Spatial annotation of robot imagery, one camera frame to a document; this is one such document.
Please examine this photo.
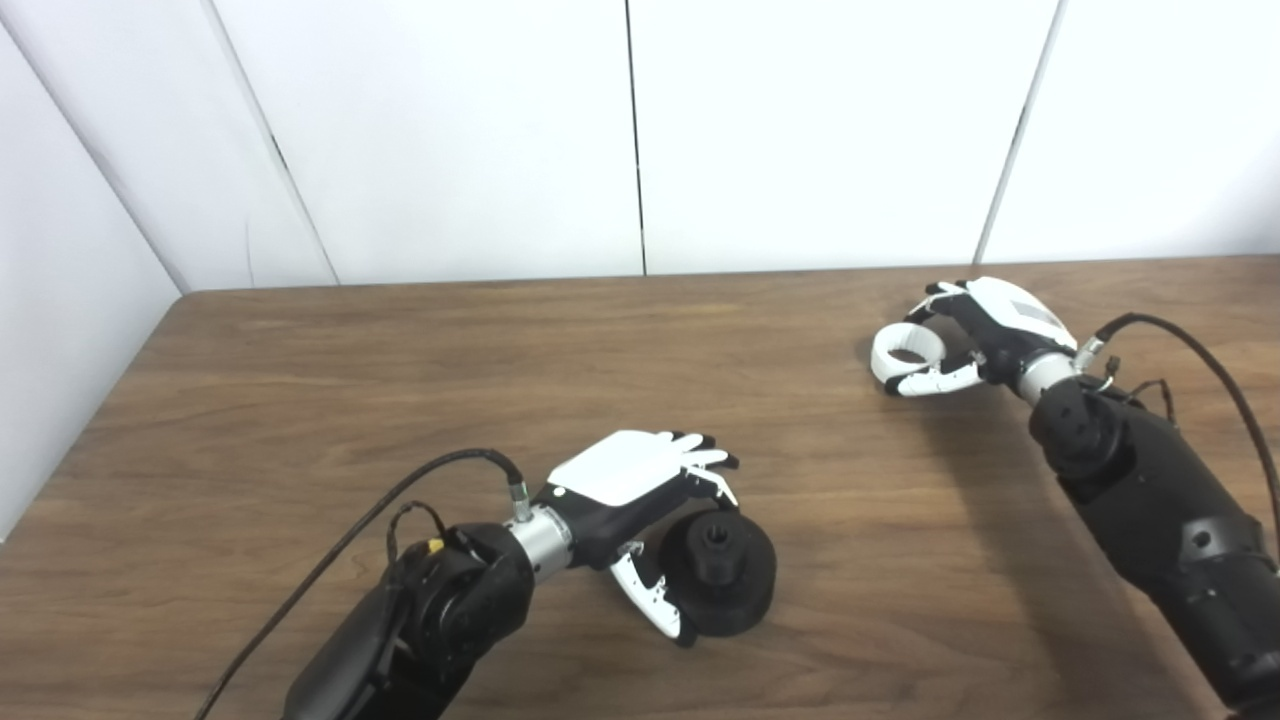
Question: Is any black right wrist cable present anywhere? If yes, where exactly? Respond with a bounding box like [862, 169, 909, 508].
[1075, 312, 1280, 561]

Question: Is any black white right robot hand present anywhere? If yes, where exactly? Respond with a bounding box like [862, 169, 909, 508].
[885, 277, 1079, 399]

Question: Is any thin right arm wire bundle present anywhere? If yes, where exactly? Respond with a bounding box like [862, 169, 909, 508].
[1095, 355, 1179, 423]

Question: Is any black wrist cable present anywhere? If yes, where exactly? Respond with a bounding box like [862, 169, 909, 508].
[195, 449, 533, 720]
[1075, 312, 1280, 561]

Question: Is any white plastic ring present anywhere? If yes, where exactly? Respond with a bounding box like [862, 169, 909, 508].
[870, 320, 947, 386]

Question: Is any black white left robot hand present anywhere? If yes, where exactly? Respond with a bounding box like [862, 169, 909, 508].
[535, 430, 741, 646]

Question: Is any thin arm wire bundle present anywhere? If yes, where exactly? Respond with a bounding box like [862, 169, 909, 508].
[1095, 355, 1179, 423]
[385, 500, 453, 563]

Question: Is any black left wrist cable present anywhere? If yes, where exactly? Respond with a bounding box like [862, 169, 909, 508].
[195, 449, 533, 720]

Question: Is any thin left arm wire bundle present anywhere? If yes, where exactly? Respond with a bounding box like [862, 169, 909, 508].
[385, 500, 453, 563]

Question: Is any round black plastic part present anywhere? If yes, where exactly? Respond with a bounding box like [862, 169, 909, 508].
[660, 508, 778, 639]

